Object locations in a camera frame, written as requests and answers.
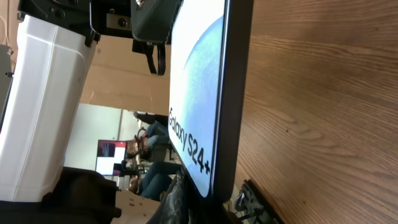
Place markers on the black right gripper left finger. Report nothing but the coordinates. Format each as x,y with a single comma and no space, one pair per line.
171,202

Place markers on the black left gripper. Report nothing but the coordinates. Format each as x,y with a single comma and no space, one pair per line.
146,21

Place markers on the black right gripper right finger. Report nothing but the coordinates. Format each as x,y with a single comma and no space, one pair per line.
249,206

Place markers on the Samsung Galaxy smartphone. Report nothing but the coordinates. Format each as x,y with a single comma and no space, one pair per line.
209,59

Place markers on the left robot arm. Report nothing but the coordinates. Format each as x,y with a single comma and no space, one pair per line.
57,41

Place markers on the seated person in background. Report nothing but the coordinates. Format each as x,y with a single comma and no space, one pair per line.
157,179

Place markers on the monitor screen in background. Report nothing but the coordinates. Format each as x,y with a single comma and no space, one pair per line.
109,157

